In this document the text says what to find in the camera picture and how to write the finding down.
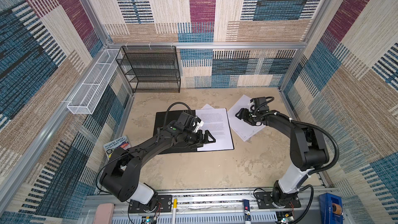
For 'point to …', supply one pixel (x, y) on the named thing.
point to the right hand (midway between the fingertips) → (240, 117)
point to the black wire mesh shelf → (151, 69)
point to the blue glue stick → (247, 212)
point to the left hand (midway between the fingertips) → (210, 141)
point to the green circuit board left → (147, 220)
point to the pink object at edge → (104, 213)
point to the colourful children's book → (123, 142)
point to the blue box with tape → (331, 209)
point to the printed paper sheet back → (216, 121)
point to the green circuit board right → (285, 219)
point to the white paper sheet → (245, 130)
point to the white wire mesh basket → (90, 90)
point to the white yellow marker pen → (175, 204)
